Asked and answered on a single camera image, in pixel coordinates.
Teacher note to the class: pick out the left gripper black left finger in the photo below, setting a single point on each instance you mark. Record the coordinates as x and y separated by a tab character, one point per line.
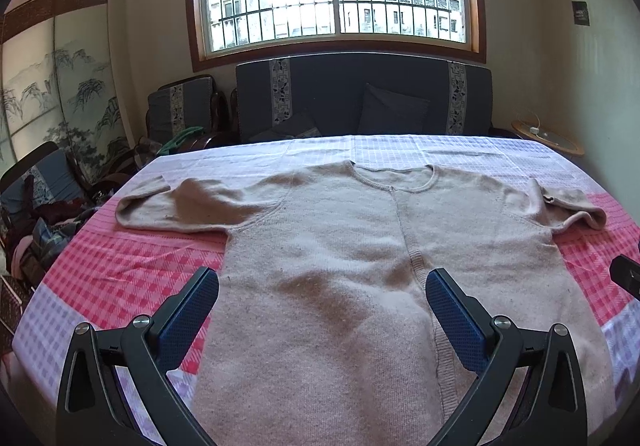
92	407

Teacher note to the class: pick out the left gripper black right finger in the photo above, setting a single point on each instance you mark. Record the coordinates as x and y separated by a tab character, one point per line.
551	405

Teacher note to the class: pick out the beige knit sweater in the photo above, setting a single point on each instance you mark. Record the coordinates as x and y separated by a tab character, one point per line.
322	334

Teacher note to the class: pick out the pile of mixed clothes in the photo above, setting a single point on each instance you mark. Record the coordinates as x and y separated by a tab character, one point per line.
39	240

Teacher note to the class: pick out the pink checkered bed sheet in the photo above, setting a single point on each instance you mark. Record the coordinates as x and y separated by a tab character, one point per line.
110	274

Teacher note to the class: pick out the round wooden side table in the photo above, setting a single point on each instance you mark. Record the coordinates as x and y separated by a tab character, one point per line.
551	139

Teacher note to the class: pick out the dark chair at left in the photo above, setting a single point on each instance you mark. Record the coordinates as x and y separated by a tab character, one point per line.
43	176

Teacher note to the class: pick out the green cloth on armchair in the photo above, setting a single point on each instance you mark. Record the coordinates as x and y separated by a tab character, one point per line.
185	135

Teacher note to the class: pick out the dark square throw cushion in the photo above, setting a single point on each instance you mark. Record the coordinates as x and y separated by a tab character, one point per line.
388	112

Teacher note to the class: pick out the dark armchair with patterned stripe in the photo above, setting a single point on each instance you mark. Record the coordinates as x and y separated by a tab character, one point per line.
181	105

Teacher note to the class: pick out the painted landscape folding screen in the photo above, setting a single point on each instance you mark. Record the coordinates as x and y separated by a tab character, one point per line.
57	84

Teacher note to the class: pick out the dark sofa with patterned stripes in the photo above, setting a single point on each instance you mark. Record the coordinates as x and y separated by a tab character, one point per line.
322	93

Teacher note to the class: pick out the black wall switch plate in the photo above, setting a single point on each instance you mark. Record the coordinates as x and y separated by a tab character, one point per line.
580	13

